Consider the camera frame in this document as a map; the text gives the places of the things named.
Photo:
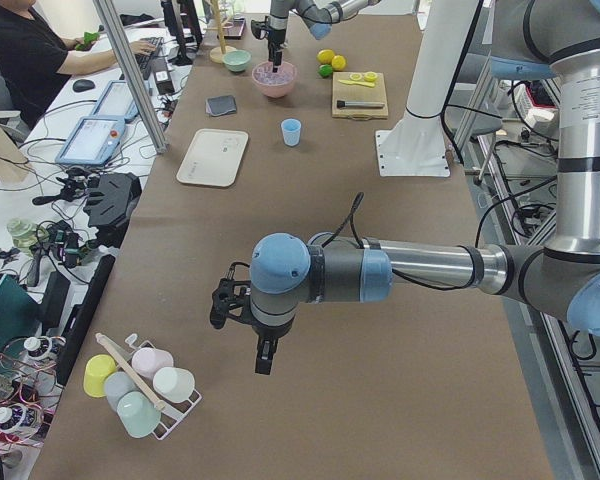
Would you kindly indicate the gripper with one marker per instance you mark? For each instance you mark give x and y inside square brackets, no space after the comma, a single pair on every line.
[266,334]
[276,38]

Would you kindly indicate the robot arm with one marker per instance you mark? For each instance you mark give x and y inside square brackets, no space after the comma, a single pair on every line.
[317,19]
[532,39]

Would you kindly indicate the pile of clear ice cubes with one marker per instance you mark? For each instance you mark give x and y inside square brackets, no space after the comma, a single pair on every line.
[265,76]

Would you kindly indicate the light blue plastic cup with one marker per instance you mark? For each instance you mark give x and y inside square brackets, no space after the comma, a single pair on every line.
[291,131]

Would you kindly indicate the white cup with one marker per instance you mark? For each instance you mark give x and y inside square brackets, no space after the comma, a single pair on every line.
[174,384]

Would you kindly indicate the pink cup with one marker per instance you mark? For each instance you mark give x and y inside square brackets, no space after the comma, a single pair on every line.
[147,361]

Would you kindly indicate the mint green cup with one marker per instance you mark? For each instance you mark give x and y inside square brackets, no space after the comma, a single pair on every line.
[138,414]

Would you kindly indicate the grey cup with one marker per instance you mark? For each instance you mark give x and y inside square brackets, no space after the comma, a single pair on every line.
[116,386]

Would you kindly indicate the yellow cup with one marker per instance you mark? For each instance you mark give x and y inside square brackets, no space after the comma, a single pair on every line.
[98,368]

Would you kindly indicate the pink bowl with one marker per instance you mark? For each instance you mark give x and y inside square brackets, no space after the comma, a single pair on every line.
[275,91]

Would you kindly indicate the mint green bowl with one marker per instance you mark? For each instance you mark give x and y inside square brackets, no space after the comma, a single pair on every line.
[237,61]

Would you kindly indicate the green lime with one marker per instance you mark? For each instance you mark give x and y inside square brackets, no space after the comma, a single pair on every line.
[325,71]

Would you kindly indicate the dark red tray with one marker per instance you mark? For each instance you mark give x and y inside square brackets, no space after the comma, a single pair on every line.
[233,29]

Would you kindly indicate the yellow lemon right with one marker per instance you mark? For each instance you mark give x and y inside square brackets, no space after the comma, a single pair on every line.
[338,63]

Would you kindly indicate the wooden mug tree stand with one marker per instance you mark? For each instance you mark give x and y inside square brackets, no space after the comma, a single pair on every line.
[218,53]

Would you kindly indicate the bamboo cutting board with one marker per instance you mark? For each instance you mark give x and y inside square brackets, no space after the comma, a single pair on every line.
[358,93]

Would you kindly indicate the steel muddler black tip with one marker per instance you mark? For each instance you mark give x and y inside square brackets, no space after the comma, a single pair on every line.
[348,104]

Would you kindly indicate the black monitor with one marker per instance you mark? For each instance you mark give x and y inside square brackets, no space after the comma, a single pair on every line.
[183,24]

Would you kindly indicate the lemon half upper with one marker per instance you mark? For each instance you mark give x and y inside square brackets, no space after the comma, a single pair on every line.
[370,76]

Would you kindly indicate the yellow plastic knife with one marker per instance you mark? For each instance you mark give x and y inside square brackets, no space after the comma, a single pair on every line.
[356,83]

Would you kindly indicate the black box on desk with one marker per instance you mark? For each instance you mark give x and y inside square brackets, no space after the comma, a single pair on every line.
[162,76]

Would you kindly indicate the cream rabbit tray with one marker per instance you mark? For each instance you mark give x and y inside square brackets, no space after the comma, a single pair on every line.
[213,158]

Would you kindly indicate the teach pendant far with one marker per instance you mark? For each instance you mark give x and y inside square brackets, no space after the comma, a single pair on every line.
[116,100]

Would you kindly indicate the teach pendant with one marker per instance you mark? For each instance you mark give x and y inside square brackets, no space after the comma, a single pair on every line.
[93,141]
[116,100]

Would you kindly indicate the black computer mouse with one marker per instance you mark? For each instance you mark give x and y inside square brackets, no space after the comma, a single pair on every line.
[83,85]

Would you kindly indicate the teach pendant near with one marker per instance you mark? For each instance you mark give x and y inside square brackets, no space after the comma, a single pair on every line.
[93,141]

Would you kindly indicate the person in black shirt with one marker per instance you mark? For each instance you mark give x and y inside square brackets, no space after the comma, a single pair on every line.
[36,63]

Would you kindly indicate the white wire cup rack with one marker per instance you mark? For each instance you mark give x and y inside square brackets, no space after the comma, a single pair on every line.
[174,413]

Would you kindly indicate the wooden rack handle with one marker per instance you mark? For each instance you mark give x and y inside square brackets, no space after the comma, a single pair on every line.
[116,353]

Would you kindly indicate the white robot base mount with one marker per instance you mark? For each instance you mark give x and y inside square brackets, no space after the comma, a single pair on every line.
[415,146]

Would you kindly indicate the aluminium frame post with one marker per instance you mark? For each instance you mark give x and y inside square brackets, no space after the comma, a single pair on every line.
[126,60]

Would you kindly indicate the black plastic bracket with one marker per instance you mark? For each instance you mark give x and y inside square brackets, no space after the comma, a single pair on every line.
[111,199]

